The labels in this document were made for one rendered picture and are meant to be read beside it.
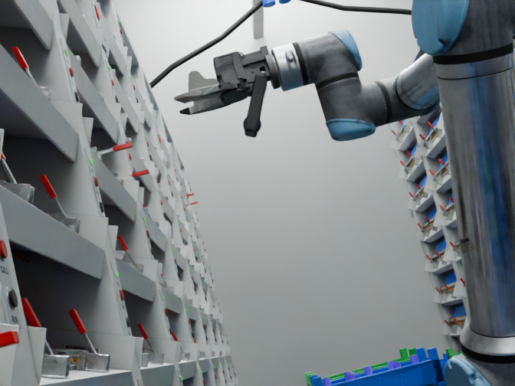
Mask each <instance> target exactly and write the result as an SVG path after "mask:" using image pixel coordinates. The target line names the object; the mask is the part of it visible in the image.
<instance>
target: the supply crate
mask: <svg viewBox="0 0 515 386"><path fill-rule="evenodd" d="M427 351H428V357H426V354H425V349H424V348H417V349H416V353H417V356H418V361H419V363H415V364H412V362H411V361H406V362H403V363H400V364H401V368H395V369H392V370H389V367H384V368H379V369H376V370H372V373H373V375H368V376H366V373H365V372H363V373H360V374H357V375H355V376H356V379H353V380H349V381H346V379H345V378H340V379H336V380H333V381H330V382H331V385H329V386H426V385H430V384H434V383H438V382H441V381H445V379H444V373H443V371H442V367H441V363H440V359H439V357H438V352H437V349H436V347H434V348H429V349H427ZM310 381H311V384H312V386H324V384H323V382H322V378H321V377H320V376H319V377H318V376H317V375H311V376H310Z"/></svg>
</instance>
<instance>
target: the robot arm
mask: <svg viewBox="0 0 515 386"><path fill-rule="evenodd" d="M412 30H413V33H414V36H415V38H417V44H418V46H419V47H420V49H421V50H422V51H423V52H424V53H425V54H424V55H422V56H421V57H420V58H419V59H418V60H417V61H416V62H414V63H413V64H412V65H411V66H410V67H407V68H405V69H404V70H403V71H402V72H401V73H400V74H399V75H397V76H395V77H390V78H387V79H384V80H377V81H374V82H371V83H366V84H363V85H362V84H361V81H360V79H359V74H358V71H361V69H362V58H361V56H360V54H359V49H358V47H357V45H356V42H355V40H354V38H353V36H352V35H351V34H350V32H349V31H347V30H346V29H340V30H337V31H328V32H327V33H325V34H321V35H317V36H315V37H311V38H307V39H304V40H301V41H297V42H294V43H289V44H285V45H282V46H280V47H275V48H272V49H271V54H269V53H268V49H267V45H266V46H263V47H260V51H255V52H252V53H250V54H245V55H244V54H243V53H242V52H238V51H235V52H231V53H229V54H224V55H221V56H218V57H213V64H214V69H215V74H216V78H217V79H215V78H208V79H205V78H204V77H203V76H202V75H201V74H200V73H199V72H198V71H197V70H192V71H191V72H190V73H189V91H188V92H187V93H183V94H180V95H178V96H175V97H174V100H176V101H179V102H181V103H189V102H192V101H193V106H190V107H187V108H185V109H183V110H180V111H179V112H180V113H181V114H185V115H193V114H198V113H204V112H208V111H212V110H216V109H220V108H222V107H225V106H229V105H231V104H233V103H237V102H239V101H242V100H245V99H247V98H248V97H251V100H250V104H249V108H248V114H247V117H246V118H245V119H244V122H243V127H244V134H245V135H246V136H250V137H256V136H257V133H258V131H259V130H260V129H261V120H260V118H261V112H262V108H263V104H264V98H265V93H266V89H267V82H268V81H271V85H272V87H273V89H274V90H275V89H278V88H280V87H281V89H282V90H283V91H284V92H285V91H288V90H292V89H295V88H298V87H302V86H306V85H309V84H312V83H314V84H315V87H316V89H317V94H318V97H319V100H320V104H321V107H322V110H323V115H324V117H325V120H326V126H327V127H328V130H329V132H330V135H331V137H332V139H334V140H336V141H339V142H343V141H350V140H354V139H361V138H363V137H367V136H370V135H372V134H373V133H374V132H375V131H376V127H378V126H383V125H385V124H389V123H394V122H398V121H401V120H404V119H409V118H412V117H416V116H425V115H428V114H429V113H432V112H434V111H435V110H436V109H437V108H438V105H439V103H440V101H441V111H442V117H443V123H444V134H445V140H446V146H447V151H448V162H449V169H450V174H451V185H452V191H453V196H454V207H455V214H456V219H457V225H458V236H459V242H460V248H461V259H462V264H463V271H464V281H465V287H466V293H467V304H468V309H469V316H470V322H469V323H468V324H467V325H466V326H465V327H464V328H463V329H462V330H461V334H460V342H461V354H460V355H455V356H453V357H451V359H449V360H448V361H447V362H446V364H445V367H444V379H445V383H446V385H447V386H515V73H514V66H513V53H514V49H513V47H514V46H515V0H413V2H412ZM239 53H242V55H241V54H239ZM261 71H265V72H263V73H262V72H261Z"/></svg>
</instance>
